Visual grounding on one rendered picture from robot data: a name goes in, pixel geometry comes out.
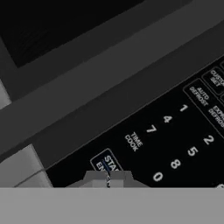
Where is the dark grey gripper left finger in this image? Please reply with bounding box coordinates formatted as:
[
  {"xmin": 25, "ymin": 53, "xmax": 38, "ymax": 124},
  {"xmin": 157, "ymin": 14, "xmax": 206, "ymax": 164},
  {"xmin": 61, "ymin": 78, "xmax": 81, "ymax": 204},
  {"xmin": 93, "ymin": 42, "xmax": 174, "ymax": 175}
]
[{"xmin": 65, "ymin": 170, "xmax": 109, "ymax": 189}]

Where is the dark microwave door with window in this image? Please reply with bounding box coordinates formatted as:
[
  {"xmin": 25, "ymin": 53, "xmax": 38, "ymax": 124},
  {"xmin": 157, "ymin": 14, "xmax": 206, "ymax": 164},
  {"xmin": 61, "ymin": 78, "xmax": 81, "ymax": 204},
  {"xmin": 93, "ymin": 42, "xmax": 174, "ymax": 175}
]
[{"xmin": 0, "ymin": 0, "xmax": 194, "ymax": 111}]

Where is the black microwave oven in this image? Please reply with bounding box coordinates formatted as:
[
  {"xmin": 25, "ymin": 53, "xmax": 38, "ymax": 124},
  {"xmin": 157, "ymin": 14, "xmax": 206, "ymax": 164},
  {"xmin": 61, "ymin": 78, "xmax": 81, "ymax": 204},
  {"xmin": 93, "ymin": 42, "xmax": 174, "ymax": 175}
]
[{"xmin": 0, "ymin": 0, "xmax": 224, "ymax": 189}]

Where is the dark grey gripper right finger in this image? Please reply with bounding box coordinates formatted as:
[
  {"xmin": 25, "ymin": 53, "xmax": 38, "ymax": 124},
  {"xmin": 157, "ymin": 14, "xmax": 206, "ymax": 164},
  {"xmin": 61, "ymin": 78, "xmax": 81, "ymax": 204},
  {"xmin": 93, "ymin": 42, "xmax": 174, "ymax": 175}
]
[{"xmin": 108, "ymin": 170, "xmax": 151, "ymax": 189}]

